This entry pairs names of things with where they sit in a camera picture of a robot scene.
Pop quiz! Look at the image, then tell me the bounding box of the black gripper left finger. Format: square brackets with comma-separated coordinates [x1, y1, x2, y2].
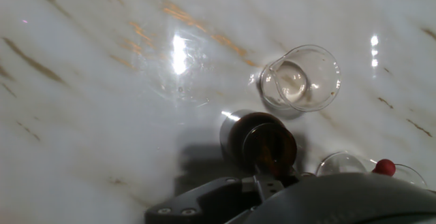
[144, 173, 285, 224]

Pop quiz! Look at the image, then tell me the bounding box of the wide clear glass beaker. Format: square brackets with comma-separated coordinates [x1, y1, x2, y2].
[315, 150, 429, 189]

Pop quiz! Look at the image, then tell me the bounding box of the brown glass bottle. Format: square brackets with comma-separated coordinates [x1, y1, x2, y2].
[219, 110, 298, 180]

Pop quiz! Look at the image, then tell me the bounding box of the small clear glass beaker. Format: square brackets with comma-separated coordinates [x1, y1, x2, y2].
[257, 44, 342, 114]

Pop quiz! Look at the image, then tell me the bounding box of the marble pattern board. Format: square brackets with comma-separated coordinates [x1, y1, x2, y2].
[0, 0, 436, 224]

